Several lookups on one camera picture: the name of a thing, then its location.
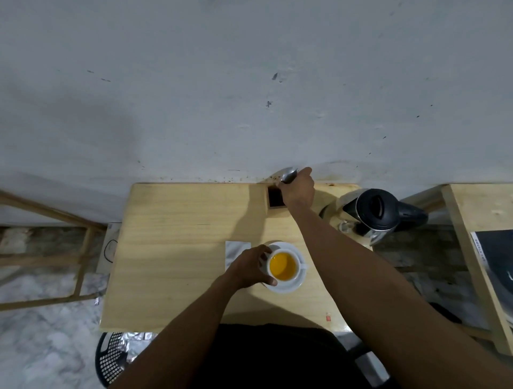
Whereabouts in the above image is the person's left hand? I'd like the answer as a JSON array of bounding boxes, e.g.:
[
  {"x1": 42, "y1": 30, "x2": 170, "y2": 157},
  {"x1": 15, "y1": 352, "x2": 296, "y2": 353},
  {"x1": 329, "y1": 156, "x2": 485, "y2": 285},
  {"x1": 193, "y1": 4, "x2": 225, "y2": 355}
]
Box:
[{"x1": 225, "y1": 244, "x2": 278, "y2": 290}]

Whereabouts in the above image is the person's right hand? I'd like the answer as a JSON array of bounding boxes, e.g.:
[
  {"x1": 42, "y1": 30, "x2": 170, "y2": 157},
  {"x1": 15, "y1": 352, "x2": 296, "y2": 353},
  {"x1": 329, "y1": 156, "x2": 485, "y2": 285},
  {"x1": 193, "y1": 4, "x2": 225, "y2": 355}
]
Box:
[{"x1": 279, "y1": 167, "x2": 316, "y2": 209}]

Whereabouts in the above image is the white cup of tea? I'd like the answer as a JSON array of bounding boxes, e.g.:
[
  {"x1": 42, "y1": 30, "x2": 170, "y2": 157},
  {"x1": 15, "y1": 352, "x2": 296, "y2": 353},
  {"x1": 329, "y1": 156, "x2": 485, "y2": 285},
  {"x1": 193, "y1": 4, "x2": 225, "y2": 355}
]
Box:
[{"x1": 259, "y1": 249, "x2": 308, "y2": 283}]

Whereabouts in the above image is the person's left forearm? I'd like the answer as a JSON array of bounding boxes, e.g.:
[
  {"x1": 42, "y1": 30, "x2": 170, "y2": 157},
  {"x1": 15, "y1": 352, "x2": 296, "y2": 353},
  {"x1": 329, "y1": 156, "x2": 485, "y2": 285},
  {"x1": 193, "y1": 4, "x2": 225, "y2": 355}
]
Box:
[{"x1": 107, "y1": 277, "x2": 241, "y2": 389}]

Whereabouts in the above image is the person's right forearm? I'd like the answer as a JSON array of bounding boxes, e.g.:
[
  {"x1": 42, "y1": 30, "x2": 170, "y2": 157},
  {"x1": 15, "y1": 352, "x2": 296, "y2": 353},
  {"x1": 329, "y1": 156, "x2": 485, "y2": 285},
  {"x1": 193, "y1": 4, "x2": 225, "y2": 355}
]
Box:
[{"x1": 288, "y1": 200, "x2": 513, "y2": 389}]

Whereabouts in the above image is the white saucer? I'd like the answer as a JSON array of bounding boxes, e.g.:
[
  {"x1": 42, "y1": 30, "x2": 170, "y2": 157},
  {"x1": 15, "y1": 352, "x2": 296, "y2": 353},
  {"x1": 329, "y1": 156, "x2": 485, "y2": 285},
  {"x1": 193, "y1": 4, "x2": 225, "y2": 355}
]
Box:
[{"x1": 261, "y1": 241, "x2": 307, "y2": 294}]

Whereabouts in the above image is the small wooden box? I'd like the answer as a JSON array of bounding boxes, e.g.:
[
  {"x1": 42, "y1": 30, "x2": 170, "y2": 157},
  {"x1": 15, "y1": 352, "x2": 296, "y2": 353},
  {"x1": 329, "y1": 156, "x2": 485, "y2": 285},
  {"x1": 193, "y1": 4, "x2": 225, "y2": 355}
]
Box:
[{"x1": 266, "y1": 184, "x2": 287, "y2": 210}]

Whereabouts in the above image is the white paper napkin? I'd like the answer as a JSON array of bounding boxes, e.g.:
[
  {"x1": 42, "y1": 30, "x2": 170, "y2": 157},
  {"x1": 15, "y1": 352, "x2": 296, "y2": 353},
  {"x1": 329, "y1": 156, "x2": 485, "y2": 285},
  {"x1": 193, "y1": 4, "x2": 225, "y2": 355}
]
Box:
[{"x1": 224, "y1": 241, "x2": 252, "y2": 271}]

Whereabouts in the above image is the person's black shirt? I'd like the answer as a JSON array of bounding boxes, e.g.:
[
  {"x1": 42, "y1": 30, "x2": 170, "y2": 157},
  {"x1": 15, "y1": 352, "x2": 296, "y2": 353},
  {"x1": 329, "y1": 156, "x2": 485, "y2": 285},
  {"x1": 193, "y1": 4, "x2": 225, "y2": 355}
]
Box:
[{"x1": 192, "y1": 323, "x2": 375, "y2": 389}]

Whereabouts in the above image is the black and steel electric kettle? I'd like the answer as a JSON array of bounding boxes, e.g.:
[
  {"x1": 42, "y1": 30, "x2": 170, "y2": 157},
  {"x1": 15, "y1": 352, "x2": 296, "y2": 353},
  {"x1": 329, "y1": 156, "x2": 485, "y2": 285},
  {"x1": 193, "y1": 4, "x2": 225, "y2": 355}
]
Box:
[{"x1": 339, "y1": 188, "x2": 429, "y2": 246}]

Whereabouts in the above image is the crumpled silver foil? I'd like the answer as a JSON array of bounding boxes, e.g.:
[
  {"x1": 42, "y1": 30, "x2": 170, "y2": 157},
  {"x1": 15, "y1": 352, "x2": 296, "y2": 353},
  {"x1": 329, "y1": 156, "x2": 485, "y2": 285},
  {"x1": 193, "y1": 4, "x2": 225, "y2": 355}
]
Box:
[{"x1": 119, "y1": 331, "x2": 159, "y2": 363}]

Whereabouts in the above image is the white paper with black loop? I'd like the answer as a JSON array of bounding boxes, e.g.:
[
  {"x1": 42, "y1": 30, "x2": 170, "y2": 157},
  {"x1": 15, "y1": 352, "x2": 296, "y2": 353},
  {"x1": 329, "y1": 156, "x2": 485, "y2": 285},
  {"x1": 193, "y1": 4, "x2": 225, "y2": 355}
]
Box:
[{"x1": 96, "y1": 222, "x2": 123, "y2": 275}]

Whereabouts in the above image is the wooden side table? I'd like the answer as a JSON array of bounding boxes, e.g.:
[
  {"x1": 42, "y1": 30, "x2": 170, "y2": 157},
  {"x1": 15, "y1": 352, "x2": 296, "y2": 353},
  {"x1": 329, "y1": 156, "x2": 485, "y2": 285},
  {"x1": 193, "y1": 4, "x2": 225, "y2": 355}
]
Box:
[{"x1": 401, "y1": 184, "x2": 513, "y2": 357}]

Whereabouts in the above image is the black plastic basket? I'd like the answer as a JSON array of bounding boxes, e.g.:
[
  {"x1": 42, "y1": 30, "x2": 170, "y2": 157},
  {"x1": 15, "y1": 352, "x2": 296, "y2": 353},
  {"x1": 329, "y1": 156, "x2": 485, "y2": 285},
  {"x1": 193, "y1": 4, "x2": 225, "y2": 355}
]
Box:
[{"x1": 95, "y1": 331, "x2": 135, "y2": 388}]

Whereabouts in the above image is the black book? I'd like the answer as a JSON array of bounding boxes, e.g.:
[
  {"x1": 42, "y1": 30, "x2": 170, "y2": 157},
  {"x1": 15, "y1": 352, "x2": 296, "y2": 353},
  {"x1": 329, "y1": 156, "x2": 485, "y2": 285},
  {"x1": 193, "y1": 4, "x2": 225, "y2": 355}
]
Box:
[{"x1": 471, "y1": 229, "x2": 513, "y2": 323}]

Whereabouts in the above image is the wooden frame rack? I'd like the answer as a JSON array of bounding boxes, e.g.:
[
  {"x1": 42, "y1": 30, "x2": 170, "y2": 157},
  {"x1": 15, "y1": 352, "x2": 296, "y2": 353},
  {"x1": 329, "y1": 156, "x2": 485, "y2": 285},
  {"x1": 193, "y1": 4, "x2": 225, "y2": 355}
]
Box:
[{"x1": 0, "y1": 189, "x2": 107, "y2": 313}]

